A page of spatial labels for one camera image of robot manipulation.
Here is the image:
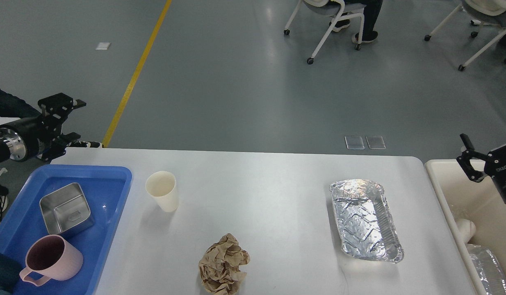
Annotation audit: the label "crumpled brown paper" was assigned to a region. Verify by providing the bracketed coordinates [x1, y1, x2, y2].
[198, 233, 251, 295]

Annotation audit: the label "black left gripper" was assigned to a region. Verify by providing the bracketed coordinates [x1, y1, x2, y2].
[0, 93, 87, 163]

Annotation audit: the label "white cup in bin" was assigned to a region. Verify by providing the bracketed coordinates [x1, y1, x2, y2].
[455, 218, 477, 243]

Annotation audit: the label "cream plastic bin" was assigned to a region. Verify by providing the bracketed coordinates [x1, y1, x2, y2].
[425, 159, 506, 295]

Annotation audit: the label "white office chair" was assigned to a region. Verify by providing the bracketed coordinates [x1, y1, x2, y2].
[283, 0, 366, 65]

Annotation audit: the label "steel rectangular container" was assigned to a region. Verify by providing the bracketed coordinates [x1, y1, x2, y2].
[39, 182, 95, 239]

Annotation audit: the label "pink mug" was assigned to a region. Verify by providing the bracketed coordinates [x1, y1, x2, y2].
[19, 234, 84, 287]

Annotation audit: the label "seated person dark trousers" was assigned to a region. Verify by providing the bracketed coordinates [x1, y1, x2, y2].
[333, 0, 383, 43]

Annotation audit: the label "white chair at right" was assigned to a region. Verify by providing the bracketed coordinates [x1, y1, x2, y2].
[424, 0, 506, 72]

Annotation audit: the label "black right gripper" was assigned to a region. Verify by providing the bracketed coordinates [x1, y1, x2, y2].
[456, 133, 506, 204]

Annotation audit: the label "blue plastic tray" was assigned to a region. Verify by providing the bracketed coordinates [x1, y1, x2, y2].
[0, 165, 132, 295]

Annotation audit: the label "cream paper cup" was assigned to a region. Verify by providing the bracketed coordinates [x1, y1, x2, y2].
[146, 170, 180, 212]

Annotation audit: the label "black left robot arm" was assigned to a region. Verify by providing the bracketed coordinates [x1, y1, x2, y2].
[0, 93, 86, 163]

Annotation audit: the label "foil tray in bin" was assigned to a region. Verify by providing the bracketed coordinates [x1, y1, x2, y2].
[466, 243, 506, 295]

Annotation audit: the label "aluminium foil tray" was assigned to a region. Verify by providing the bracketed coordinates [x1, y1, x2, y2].
[330, 179, 404, 264]

